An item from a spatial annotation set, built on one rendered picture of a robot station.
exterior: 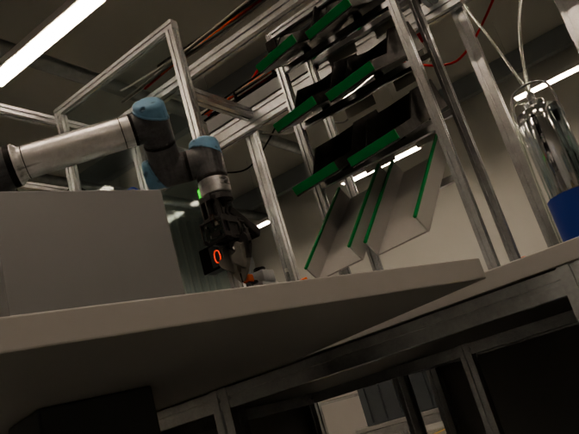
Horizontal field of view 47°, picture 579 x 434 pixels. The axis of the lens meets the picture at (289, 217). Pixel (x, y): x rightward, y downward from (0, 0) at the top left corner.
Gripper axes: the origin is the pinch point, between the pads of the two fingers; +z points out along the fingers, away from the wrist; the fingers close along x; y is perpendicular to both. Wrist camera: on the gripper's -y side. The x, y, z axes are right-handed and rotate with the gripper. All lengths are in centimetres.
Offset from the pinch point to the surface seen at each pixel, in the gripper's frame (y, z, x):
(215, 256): -15.8, -13.3, -19.5
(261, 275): -4.7, 0.0, 1.5
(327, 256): -3.0, 2.9, 21.3
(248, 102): -108, -105, -54
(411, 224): 0.1, 4.7, 43.3
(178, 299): 77, 22, 50
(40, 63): -277, -384, -395
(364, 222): 0.0, 0.3, 33.6
